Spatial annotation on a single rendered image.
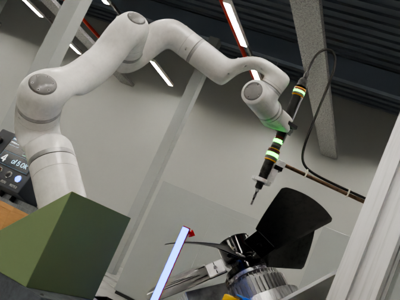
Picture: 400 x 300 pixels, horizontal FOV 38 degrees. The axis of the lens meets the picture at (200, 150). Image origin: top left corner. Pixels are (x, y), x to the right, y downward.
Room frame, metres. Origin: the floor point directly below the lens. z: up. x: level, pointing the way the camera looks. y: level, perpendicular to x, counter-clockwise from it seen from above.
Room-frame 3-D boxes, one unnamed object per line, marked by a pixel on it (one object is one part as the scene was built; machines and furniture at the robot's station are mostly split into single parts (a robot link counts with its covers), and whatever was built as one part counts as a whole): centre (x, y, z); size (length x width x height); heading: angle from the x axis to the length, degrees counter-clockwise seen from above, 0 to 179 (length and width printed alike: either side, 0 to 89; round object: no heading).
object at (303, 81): (2.02, -0.24, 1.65); 0.04 x 0.04 x 0.46
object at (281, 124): (1.92, -0.18, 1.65); 0.11 x 0.10 x 0.07; 149
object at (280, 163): (2.02, -0.25, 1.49); 0.09 x 0.07 x 0.10; 94
